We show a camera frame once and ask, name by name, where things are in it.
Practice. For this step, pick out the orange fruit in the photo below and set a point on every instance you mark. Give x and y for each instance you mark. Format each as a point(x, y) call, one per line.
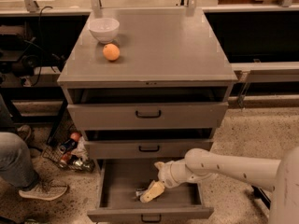
point(111, 52)

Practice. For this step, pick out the grey bottom drawer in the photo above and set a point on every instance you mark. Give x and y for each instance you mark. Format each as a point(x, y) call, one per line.
point(121, 179)

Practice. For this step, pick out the person leg in jeans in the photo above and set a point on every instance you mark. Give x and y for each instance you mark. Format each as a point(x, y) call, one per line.
point(15, 162)

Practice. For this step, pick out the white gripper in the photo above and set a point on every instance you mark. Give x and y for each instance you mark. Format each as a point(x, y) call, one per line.
point(166, 174)

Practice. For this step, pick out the wire basket with items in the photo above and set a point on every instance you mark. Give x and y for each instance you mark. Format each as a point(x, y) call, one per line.
point(70, 154)

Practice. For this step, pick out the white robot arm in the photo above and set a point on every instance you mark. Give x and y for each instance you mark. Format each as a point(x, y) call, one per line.
point(280, 177)

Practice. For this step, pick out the grey drawer cabinet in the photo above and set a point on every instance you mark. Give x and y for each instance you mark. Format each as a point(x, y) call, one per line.
point(171, 47)

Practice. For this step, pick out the grey middle drawer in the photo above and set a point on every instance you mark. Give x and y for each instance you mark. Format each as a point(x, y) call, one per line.
point(138, 144)

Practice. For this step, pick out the grey drawer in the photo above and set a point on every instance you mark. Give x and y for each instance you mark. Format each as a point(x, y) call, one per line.
point(138, 144)
point(146, 109)
point(121, 179)

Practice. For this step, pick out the grey top drawer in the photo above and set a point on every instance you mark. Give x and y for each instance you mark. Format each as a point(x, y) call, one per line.
point(146, 109)

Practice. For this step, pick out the silver redbull can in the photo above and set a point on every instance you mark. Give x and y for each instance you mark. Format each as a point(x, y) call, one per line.
point(139, 192)

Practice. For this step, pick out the black chair leg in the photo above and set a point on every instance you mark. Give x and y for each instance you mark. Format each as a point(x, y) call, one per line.
point(260, 194)

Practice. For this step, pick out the beige sneaker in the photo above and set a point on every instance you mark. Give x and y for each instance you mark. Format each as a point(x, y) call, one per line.
point(46, 190)

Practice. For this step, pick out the white ceramic bowl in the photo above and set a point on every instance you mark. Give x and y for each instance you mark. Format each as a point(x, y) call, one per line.
point(104, 30)

